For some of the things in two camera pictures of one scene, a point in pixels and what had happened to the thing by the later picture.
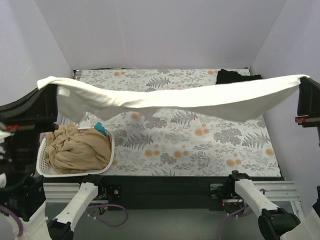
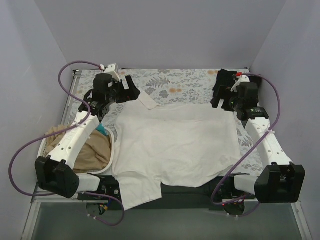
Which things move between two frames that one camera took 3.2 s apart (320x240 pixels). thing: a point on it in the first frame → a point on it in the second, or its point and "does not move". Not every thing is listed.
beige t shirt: (69, 150) does not move
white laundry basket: (45, 169) does not move
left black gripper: (19, 116) → (124, 90)
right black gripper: (310, 116) → (223, 92)
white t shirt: (247, 100) → (190, 145)
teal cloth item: (98, 126) does not move
